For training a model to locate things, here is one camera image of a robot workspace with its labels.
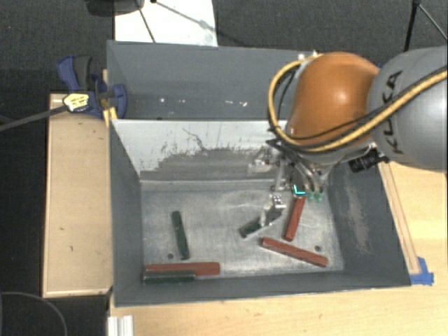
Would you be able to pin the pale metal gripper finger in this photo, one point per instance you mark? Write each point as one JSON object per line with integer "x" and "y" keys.
{"x": 266, "y": 217}
{"x": 278, "y": 201}

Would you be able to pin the black cylinder on white bracket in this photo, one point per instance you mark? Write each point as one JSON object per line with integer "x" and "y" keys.
{"x": 364, "y": 161}

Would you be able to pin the dark green flat block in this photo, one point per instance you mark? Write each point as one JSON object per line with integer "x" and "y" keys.
{"x": 168, "y": 278}
{"x": 180, "y": 234}
{"x": 250, "y": 228}

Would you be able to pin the pale wood board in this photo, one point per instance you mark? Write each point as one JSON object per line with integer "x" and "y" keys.
{"x": 77, "y": 194}

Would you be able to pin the red-brown flat block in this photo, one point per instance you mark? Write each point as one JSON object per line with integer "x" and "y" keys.
{"x": 294, "y": 219}
{"x": 182, "y": 267}
{"x": 294, "y": 252}

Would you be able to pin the grey metal bin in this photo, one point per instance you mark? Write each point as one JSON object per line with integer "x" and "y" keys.
{"x": 210, "y": 194}

